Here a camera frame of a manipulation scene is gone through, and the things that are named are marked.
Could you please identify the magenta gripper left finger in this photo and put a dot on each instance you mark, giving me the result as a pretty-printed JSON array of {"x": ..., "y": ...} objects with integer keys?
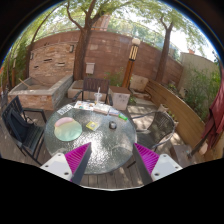
[{"x": 70, "y": 166}]

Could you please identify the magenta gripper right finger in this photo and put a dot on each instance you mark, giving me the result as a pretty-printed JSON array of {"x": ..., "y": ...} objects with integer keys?
[{"x": 152, "y": 166}]

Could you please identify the round pastel mouse pad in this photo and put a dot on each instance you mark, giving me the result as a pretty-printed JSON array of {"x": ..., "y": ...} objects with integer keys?
[{"x": 67, "y": 129}]

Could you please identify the dark computer mouse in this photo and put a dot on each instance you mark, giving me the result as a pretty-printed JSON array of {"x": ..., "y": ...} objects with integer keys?
[{"x": 112, "y": 125}]

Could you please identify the yellow sticky note pad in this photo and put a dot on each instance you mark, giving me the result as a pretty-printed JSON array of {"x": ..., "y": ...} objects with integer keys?
[{"x": 92, "y": 125}]

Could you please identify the metal mesh chair right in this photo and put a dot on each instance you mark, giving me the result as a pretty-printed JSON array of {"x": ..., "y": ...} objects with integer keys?
[{"x": 159, "y": 131}]

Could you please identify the round glass patio table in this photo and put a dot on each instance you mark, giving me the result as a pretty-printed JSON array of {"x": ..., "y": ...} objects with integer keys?
[{"x": 110, "y": 148}]

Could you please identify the green small box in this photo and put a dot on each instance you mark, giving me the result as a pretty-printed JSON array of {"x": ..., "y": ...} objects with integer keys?
[{"x": 123, "y": 117}]

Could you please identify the white patterned card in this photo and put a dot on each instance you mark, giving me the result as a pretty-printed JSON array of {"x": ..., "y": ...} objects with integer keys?
[{"x": 64, "y": 109}]

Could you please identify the curved wooden bench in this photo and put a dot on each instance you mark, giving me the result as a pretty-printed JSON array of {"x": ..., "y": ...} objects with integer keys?
[{"x": 190, "y": 127}]

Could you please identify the open magazine on table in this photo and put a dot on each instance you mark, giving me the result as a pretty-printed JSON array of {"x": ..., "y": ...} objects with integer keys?
[{"x": 101, "y": 108}]

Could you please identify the black metal chair left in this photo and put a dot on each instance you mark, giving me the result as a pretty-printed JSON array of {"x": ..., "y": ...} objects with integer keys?
[{"x": 27, "y": 136}]

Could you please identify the clear plastic cup with straw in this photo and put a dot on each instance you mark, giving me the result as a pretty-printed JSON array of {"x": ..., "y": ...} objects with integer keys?
[{"x": 97, "y": 96}]

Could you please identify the white cube side table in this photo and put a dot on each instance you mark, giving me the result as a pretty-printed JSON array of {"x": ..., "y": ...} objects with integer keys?
[{"x": 120, "y": 97}]

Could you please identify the stone planter box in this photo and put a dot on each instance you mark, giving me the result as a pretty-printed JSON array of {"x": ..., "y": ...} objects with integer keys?
[{"x": 47, "y": 99}]

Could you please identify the folded red patio umbrella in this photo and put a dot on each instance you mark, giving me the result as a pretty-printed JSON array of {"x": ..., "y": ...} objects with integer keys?
[{"x": 215, "y": 124}]

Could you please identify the dark chair behind table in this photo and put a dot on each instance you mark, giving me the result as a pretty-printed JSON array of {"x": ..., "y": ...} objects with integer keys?
[{"x": 95, "y": 85}]

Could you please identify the tree trunk centre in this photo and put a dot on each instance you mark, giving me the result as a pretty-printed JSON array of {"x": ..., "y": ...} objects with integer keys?
[{"x": 83, "y": 38}]

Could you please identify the tree trunk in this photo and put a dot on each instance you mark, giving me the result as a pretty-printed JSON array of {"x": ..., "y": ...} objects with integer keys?
[
  {"x": 83, "y": 38},
  {"x": 165, "y": 50}
]

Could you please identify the tree trunk right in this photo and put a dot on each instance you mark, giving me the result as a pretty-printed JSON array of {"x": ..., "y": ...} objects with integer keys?
[{"x": 165, "y": 50}]

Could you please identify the wooden lamp post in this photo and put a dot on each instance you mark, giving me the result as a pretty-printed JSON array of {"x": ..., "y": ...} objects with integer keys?
[{"x": 132, "y": 57}]

